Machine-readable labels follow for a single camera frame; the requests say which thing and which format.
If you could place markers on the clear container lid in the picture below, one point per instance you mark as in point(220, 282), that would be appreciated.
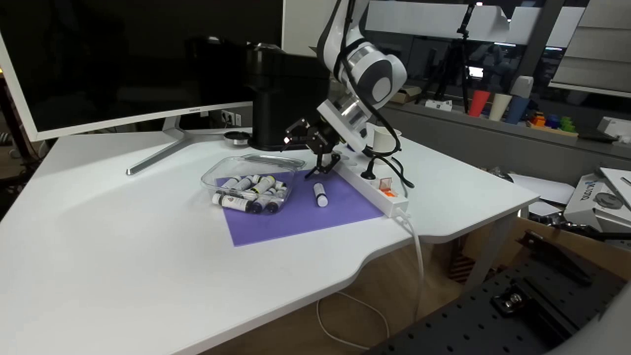
point(263, 162)

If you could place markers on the white marker with dark cap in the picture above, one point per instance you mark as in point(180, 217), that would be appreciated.
point(232, 203)
point(237, 183)
point(320, 195)
point(271, 205)
point(263, 185)

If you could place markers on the cream cup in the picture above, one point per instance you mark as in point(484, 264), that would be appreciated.
point(500, 106)

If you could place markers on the white printed carton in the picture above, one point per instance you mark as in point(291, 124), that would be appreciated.
point(602, 197)

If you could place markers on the white curved monitor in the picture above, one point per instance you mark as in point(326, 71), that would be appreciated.
point(131, 59)

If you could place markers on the clear plastic container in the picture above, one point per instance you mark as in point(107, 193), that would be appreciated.
point(228, 189)

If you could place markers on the grey cup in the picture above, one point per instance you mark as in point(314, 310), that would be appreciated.
point(523, 85)

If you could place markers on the blue cup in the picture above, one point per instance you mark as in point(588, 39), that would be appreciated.
point(517, 108)

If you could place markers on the black box appliance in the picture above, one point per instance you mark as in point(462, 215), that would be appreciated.
point(277, 99)

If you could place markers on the red cup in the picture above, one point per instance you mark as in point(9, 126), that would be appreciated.
point(478, 102)

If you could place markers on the white paper sheets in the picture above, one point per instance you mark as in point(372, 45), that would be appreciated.
point(543, 189)

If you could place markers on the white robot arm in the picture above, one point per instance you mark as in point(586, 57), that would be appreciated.
point(372, 71)

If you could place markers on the orange toy block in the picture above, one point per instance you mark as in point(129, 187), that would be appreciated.
point(539, 120)

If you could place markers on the white paper cup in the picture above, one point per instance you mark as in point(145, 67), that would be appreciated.
point(383, 140)

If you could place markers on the green toy block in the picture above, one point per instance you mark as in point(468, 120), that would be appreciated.
point(569, 124)

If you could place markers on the black perforated breadboard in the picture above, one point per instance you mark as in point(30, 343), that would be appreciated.
point(474, 321)

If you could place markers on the white power strip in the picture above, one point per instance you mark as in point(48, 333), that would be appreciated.
point(358, 175)

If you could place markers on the purple mat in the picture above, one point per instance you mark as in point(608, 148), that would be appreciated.
point(308, 217)

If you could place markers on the black tripod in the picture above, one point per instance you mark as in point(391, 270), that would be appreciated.
point(462, 51)

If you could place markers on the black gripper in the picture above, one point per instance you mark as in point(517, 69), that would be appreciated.
point(314, 136)

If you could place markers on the blue toy block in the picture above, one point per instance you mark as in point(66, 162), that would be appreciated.
point(555, 122)

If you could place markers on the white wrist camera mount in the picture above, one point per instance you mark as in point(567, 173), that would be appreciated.
point(344, 118)

